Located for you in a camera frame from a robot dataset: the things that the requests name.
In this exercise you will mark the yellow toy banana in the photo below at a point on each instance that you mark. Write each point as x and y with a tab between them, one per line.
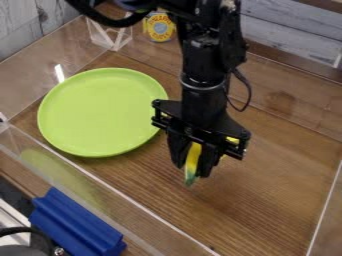
190	165

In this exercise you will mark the green round plate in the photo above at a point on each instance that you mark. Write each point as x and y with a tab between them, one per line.
95	115

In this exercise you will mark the yellow labelled tin can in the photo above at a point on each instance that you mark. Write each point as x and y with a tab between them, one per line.
157	27

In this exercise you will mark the clear acrylic triangle bracket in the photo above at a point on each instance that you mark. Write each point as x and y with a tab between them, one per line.
107	37

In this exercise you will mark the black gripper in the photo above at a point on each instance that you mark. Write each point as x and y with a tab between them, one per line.
198	119

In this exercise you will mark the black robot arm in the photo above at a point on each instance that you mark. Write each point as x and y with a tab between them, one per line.
208	32

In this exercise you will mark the blue plastic block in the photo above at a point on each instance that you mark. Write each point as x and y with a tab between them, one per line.
79	231

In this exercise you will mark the clear acrylic front wall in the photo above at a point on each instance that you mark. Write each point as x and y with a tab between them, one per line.
36	168

